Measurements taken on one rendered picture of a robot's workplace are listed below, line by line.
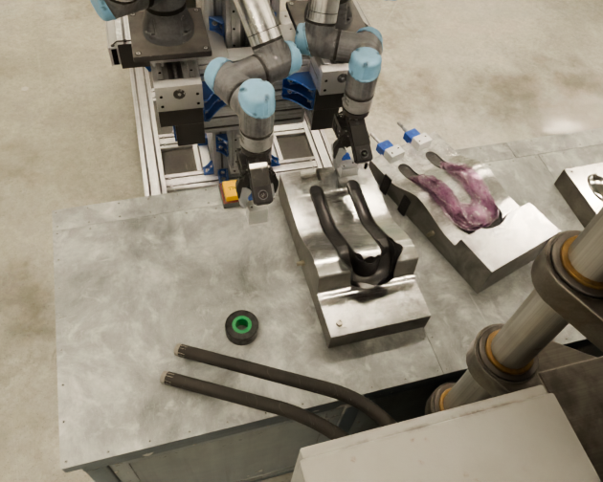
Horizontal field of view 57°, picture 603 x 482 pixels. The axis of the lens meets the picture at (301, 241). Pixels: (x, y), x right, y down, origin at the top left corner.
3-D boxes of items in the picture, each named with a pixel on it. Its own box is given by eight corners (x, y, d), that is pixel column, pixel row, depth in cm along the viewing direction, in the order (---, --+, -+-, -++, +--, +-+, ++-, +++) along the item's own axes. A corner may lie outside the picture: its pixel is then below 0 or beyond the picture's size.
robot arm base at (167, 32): (140, 17, 168) (135, -13, 160) (190, 13, 171) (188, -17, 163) (145, 48, 160) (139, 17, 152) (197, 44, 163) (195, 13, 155)
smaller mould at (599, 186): (553, 184, 176) (564, 168, 170) (593, 176, 179) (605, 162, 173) (588, 233, 165) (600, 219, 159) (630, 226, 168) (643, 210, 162)
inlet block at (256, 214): (237, 186, 151) (237, 173, 146) (256, 184, 152) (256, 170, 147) (248, 225, 143) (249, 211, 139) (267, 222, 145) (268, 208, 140)
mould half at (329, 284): (278, 194, 164) (280, 163, 153) (361, 181, 169) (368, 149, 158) (327, 348, 137) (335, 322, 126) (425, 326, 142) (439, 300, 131)
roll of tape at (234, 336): (264, 330, 138) (265, 323, 135) (241, 352, 134) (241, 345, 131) (242, 310, 141) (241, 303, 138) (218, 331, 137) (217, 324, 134)
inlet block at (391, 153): (363, 142, 175) (366, 129, 171) (375, 137, 177) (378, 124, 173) (388, 169, 169) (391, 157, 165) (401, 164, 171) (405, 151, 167)
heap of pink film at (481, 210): (403, 180, 163) (410, 161, 157) (448, 159, 170) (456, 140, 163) (462, 243, 152) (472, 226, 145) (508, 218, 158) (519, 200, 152)
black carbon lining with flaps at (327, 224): (305, 191, 156) (308, 168, 148) (359, 183, 160) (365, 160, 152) (344, 297, 137) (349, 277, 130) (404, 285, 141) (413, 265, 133)
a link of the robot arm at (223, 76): (241, 73, 131) (270, 98, 127) (201, 90, 126) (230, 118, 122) (241, 44, 125) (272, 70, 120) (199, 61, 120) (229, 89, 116)
